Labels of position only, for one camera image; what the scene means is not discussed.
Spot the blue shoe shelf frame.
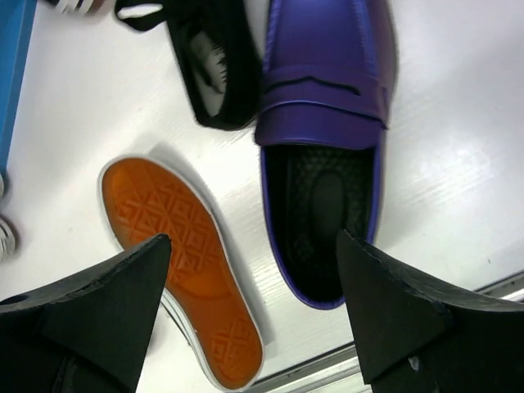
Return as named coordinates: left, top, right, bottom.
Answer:
left=0, top=0, right=37, bottom=174

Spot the black white-laced sneaker upright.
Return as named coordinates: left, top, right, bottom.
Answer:
left=43, top=0, right=115, bottom=17

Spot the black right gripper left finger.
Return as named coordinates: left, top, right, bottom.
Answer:
left=1, top=234, right=171, bottom=392

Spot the black sneaker orange sole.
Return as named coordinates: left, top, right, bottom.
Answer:
left=99, top=155, right=264, bottom=392

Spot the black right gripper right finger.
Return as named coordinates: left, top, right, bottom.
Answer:
left=337, top=231, right=523, bottom=392

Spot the all-black slip-on shoe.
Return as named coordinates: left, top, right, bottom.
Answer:
left=117, top=1, right=261, bottom=131

